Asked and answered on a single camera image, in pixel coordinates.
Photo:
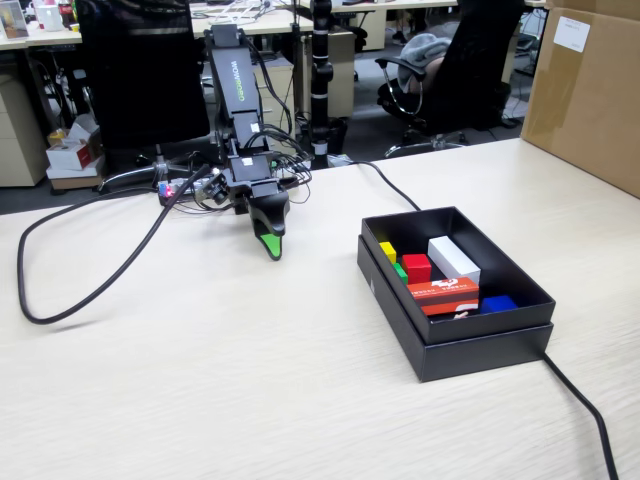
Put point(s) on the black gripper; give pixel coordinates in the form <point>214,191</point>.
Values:
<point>250,170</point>

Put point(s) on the yellow wooden cube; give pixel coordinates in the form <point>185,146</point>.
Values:
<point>388,252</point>

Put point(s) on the green wooden cube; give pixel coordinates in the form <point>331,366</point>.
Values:
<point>400,274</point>

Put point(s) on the red wooden cube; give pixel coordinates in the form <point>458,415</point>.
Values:
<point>417,267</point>

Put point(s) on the white rectangular box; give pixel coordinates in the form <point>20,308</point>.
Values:
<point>452,257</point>

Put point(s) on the black open box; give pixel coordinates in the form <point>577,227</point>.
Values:
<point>480,357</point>

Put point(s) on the black cardboard box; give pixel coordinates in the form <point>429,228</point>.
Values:
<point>500,325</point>

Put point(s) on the large brown cardboard box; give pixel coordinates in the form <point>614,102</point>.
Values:
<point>585,100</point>

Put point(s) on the circuit board with LEDs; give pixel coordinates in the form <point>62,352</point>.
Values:
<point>166,191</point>

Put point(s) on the beige under-desk cabinet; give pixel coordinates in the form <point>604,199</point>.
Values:
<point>280,95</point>

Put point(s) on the black segmented pole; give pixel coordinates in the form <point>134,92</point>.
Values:
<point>320,75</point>

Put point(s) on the red printed carton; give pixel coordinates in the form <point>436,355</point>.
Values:
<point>445,297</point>

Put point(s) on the black mesh office chair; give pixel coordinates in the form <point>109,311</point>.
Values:
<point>145,75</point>

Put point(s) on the white and red carton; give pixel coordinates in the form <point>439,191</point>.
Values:
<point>70,155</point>

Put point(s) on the white folding stand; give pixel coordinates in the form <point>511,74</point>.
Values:
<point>235,12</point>

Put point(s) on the grey cloth bundle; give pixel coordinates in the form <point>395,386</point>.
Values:
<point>425,50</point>

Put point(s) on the blue block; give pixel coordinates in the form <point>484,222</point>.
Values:
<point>497,304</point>

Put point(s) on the black chair with chrome arms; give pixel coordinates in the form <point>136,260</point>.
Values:
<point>475,75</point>

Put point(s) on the beige drawer cabinet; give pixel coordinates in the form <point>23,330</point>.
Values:
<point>17,140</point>

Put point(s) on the cola bottle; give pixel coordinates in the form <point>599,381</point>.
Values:
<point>67,15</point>

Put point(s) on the white mug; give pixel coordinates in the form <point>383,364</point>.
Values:
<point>49,19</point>

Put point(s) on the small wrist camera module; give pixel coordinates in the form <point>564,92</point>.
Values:
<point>215,189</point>

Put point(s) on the small picture frame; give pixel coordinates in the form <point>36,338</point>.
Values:
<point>14,20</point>

